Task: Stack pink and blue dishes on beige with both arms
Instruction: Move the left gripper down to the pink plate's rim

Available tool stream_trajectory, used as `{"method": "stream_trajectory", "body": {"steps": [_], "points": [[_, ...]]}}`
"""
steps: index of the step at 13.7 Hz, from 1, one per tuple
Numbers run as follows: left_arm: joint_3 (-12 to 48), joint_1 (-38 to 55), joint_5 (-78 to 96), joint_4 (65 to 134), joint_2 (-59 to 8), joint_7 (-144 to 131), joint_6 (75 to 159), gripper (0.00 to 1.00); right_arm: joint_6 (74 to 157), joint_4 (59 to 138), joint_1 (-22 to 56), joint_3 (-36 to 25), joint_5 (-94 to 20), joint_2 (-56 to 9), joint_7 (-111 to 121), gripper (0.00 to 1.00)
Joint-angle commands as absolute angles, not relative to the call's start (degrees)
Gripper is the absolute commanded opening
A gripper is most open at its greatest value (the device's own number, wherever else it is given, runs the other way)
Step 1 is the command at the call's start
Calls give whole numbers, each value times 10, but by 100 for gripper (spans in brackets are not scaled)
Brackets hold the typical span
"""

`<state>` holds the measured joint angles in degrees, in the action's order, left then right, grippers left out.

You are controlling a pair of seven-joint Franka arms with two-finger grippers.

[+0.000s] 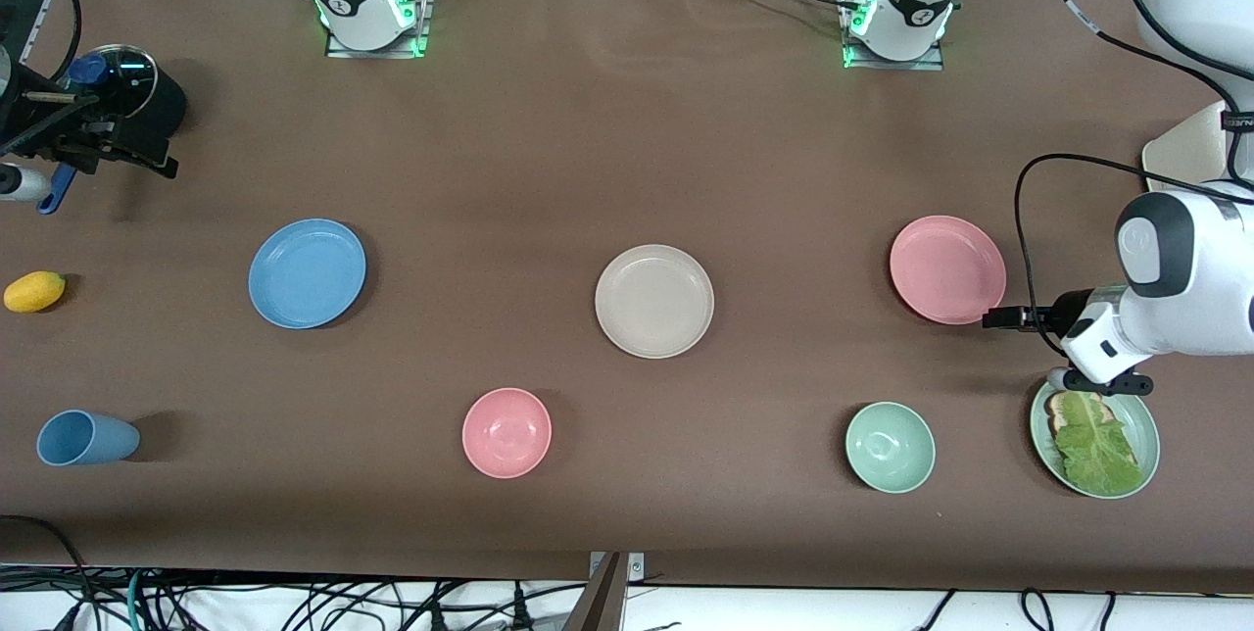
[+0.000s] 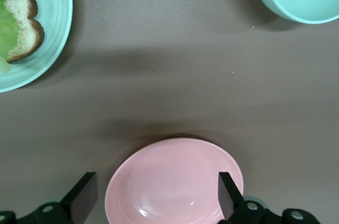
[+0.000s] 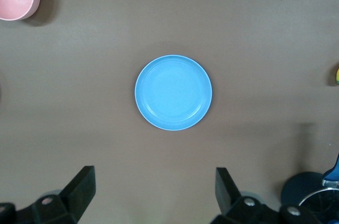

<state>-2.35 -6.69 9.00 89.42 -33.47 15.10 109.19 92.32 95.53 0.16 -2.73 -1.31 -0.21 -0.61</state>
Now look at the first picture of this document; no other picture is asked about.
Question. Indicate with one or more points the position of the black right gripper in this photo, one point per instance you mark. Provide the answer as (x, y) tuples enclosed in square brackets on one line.
[(29, 124)]

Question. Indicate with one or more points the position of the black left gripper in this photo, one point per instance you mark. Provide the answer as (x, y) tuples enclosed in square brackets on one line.
[(1063, 311)]

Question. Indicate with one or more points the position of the pink plate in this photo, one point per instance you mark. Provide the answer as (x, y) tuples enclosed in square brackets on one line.
[(947, 269)]

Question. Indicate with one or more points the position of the blue plate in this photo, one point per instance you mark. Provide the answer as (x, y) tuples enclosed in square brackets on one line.
[(307, 273)]

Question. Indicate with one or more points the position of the toasted bread slice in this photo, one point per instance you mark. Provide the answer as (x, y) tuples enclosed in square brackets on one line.
[(1056, 408)]

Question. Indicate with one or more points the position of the green lettuce leaf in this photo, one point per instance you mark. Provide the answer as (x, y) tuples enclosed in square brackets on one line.
[(1099, 453)]

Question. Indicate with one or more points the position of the yellow lemon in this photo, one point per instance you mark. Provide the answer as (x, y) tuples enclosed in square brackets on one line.
[(34, 291)]

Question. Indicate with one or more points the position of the green plate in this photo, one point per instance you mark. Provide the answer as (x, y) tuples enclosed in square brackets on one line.
[(1144, 425)]

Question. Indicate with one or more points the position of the green bowl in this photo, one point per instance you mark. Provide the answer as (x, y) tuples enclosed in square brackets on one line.
[(890, 447)]

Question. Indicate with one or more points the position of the white toaster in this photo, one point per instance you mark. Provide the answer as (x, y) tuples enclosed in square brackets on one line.
[(1181, 156)]

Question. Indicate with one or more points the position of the blue cup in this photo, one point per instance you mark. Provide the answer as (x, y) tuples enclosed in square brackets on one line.
[(88, 438)]

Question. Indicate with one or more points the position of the beige plate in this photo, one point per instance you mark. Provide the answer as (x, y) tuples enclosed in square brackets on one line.
[(654, 301)]

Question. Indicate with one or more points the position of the brown table cover sheet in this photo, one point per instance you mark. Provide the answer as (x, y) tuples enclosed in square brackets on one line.
[(627, 141)]

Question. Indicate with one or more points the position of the pink bowl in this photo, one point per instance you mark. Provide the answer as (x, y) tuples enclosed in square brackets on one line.
[(506, 433)]

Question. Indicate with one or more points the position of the aluminium frame rail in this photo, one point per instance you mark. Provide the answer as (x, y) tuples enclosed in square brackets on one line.
[(37, 24)]

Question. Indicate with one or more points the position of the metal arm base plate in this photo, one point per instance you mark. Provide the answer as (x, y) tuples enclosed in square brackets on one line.
[(343, 51), (923, 65)]

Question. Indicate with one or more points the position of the small metal bracket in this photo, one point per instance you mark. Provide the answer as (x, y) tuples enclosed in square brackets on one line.
[(638, 567)]

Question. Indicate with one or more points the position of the brown wooden post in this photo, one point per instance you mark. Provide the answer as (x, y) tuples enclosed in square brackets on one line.
[(600, 604)]

